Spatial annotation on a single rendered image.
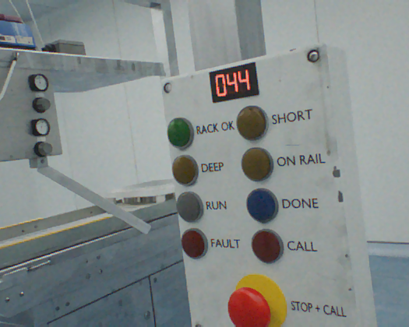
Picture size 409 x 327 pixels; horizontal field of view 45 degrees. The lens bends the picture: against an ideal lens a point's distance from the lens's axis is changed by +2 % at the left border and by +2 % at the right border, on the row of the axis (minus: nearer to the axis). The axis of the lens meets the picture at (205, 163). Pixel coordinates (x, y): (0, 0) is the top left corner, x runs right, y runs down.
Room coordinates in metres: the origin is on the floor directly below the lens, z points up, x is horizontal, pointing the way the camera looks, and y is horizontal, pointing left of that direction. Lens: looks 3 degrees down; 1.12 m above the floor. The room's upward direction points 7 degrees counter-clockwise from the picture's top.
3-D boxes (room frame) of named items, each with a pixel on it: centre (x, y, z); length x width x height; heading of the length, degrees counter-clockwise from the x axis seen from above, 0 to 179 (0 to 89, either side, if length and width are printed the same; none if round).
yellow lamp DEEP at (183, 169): (0.46, 0.02, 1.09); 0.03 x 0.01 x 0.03; 54
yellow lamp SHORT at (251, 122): (0.42, -0.04, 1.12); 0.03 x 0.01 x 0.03; 54
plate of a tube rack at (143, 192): (1.60, 0.17, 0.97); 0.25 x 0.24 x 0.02; 53
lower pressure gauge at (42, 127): (1.05, 0.34, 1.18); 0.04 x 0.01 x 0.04; 144
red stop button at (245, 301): (0.42, -0.03, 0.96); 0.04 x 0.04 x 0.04; 54
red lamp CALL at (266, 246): (0.42, -0.04, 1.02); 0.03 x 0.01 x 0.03; 54
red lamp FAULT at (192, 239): (0.46, 0.02, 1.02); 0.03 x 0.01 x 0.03; 54
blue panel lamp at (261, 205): (0.42, -0.04, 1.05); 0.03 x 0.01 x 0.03; 54
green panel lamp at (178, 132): (0.46, 0.02, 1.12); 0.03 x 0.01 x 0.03; 54
